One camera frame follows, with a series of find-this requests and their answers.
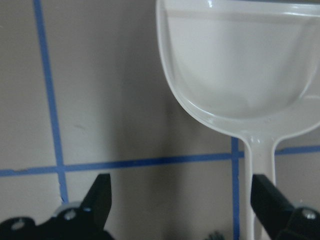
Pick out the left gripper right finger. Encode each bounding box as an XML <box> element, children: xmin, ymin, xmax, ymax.
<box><xmin>250</xmin><ymin>174</ymin><xmax>320</xmax><ymax>240</ymax></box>

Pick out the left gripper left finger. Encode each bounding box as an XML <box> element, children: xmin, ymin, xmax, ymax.
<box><xmin>80</xmin><ymin>173</ymin><xmax>112</xmax><ymax>230</ymax></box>

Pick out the white plastic dustpan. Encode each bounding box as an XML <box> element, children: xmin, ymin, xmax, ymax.
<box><xmin>155</xmin><ymin>0</ymin><xmax>320</xmax><ymax>240</ymax></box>

